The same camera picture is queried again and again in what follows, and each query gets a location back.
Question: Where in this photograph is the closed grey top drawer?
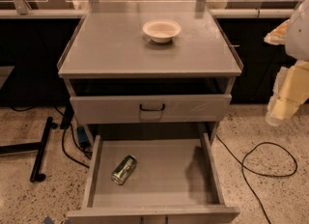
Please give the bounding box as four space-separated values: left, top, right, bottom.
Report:
70 95 231 125

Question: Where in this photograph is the grey drawer cabinet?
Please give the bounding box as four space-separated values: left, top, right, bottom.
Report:
59 1 242 138

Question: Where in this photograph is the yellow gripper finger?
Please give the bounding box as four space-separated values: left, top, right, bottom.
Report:
264 19 289 45
266 61 309 126

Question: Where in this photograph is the black floor cable right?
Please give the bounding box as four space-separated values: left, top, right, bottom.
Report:
214 133 298 224

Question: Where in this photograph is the green soda can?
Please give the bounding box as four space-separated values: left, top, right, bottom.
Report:
111 154 137 185

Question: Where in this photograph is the black floor cable left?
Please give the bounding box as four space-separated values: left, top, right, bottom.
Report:
9 105 94 170

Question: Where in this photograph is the black floor cable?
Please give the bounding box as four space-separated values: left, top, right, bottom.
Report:
9 105 94 170
214 133 298 224

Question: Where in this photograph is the blue box on floor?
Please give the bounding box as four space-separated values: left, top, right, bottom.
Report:
76 126 90 148

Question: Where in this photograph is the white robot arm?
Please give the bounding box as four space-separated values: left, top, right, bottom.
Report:
264 0 309 126

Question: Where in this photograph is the white paper bowl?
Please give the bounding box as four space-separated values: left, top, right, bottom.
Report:
143 19 182 43

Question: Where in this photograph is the black drawer handle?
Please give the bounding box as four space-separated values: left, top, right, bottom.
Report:
139 103 165 112

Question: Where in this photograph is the open grey middle drawer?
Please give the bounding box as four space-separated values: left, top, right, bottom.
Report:
68 134 239 224

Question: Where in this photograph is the black metal stand base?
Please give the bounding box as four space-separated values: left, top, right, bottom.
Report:
0 117 58 182

